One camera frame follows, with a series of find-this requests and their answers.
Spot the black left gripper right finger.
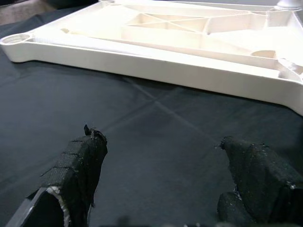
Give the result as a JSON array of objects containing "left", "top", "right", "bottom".
[{"left": 216, "top": 136, "right": 303, "bottom": 223}]

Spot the white plastic table top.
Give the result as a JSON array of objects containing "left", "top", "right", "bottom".
[{"left": 0, "top": 0, "right": 303, "bottom": 116}]

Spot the black tablecloth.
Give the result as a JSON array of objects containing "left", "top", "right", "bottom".
[{"left": 0, "top": 13, "right": 303, "bottom": 227}]

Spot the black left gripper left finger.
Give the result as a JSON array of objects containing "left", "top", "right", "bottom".
[{"left": 40, "top": 124, "right": 109, "bottom": 227}]

